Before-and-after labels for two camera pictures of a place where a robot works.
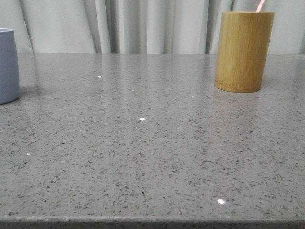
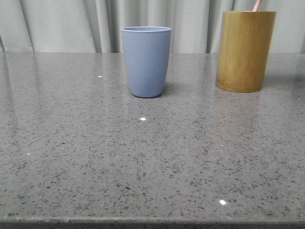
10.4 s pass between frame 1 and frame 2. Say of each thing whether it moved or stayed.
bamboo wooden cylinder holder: stayed
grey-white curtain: stayed
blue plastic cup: moved
